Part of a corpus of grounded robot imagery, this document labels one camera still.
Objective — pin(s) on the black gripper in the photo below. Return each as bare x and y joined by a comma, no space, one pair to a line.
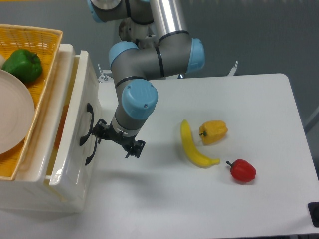
102,131

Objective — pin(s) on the white top drawer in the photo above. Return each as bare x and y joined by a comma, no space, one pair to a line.
69,174

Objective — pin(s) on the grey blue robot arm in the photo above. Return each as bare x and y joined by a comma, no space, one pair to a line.
134,67

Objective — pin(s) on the white drawer cabinet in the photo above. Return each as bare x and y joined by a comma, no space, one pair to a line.
29,191

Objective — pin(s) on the orange triangular bread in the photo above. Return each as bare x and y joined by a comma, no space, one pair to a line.
61,127

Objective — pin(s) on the yellow banana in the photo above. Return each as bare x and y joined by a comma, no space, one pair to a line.
195,157

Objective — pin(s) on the yellow bell pepper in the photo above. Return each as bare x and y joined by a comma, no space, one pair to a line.
212,131

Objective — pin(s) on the beige round plate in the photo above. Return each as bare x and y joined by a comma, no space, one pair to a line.
16,111

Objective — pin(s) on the green bell pepper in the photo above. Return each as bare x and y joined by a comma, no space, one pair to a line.
24,65

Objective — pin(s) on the yellow woven basket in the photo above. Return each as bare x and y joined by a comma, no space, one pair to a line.
45,43

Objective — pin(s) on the red bell pepper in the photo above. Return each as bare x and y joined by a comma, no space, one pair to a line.
242,171

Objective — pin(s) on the white object in basket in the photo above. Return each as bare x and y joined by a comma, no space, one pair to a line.
2,61

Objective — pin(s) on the black device at edge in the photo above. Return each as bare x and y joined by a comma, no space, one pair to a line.
313,208

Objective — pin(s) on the black lower drawer handle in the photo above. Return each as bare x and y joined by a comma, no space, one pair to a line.
89,158

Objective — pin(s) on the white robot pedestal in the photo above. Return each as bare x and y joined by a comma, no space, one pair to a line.
143,36

